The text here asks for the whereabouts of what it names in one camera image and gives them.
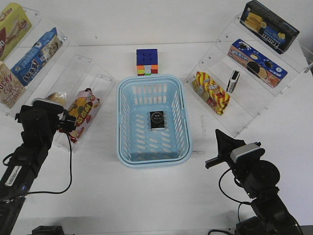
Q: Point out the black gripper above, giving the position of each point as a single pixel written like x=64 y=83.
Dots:
x=226 y=145
x=40 y=126

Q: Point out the bread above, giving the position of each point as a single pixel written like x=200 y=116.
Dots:
x=58 y=97

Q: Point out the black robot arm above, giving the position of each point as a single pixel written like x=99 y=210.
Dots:
x=258 y=178
x=23 y=167

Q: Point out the black white tissue pack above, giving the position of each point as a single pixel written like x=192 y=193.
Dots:
x=233 y=81

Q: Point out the light blue plastic basket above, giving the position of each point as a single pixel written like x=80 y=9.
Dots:
x=137 y=145

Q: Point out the beige pocky box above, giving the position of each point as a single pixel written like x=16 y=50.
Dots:
x=11 y=89

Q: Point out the pink strawberry snack bag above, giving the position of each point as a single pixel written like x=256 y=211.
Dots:
x=84 y=109

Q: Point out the yellow red striped snack bag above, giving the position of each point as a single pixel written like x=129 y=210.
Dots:
x=211 y=92

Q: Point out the clear acrylic left shelf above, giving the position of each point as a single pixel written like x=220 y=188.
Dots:
x=68 y=71

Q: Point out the clear acrylic shelf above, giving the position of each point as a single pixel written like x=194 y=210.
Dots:
x=68 y=71
x=251 y=95

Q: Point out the blue cookie bag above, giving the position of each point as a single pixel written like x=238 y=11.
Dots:
x=36 y=58

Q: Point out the blue orange cookie box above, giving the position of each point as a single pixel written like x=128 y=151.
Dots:
x=257 y=63

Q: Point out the clear acrylic right shelf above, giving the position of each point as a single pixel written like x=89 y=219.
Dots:
x=251 y=95

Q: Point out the yellow green biscuit box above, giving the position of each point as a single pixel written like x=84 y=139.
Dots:
x=14 y=25

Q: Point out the multicolour puzzle cube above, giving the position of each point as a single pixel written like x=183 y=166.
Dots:
x=146 y=61

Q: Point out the black cracker box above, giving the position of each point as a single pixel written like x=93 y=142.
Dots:
x=277 y=33

